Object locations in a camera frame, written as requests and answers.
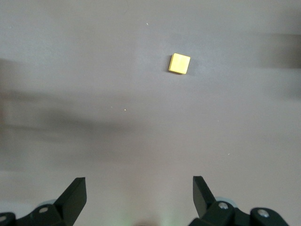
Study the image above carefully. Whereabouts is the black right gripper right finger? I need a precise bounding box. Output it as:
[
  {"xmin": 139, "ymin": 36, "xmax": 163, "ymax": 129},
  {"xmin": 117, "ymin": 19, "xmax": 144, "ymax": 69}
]
[{"xmin": 189, "ymin": 175, "xmax": 251, "ymax": 226}]

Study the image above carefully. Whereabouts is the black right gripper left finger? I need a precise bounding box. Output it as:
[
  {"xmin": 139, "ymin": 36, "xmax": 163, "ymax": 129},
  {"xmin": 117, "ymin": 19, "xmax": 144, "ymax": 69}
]
[{"xmin": 14, "ymin": 177, "xmax": 88, "ymax": 226}]

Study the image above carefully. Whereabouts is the yellow block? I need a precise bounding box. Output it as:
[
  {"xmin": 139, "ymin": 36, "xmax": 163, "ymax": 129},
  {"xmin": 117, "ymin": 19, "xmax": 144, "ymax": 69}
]
[{"xmin": 167, "ymin": 53, "xmax": 191, "ymax": 75}]

